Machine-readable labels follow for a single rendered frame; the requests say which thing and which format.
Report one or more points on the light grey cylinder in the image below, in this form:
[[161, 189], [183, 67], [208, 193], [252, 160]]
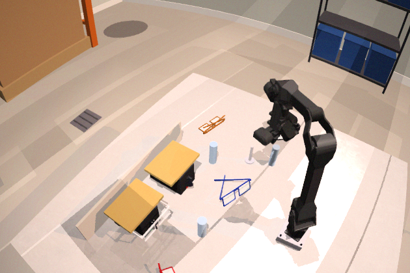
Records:
[[273, 156], [213, 152], [201, 226]]

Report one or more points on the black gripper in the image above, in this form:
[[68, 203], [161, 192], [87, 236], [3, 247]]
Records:
[[268, 135]]

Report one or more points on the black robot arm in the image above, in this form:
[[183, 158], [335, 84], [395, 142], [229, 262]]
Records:
[[320, 149]]

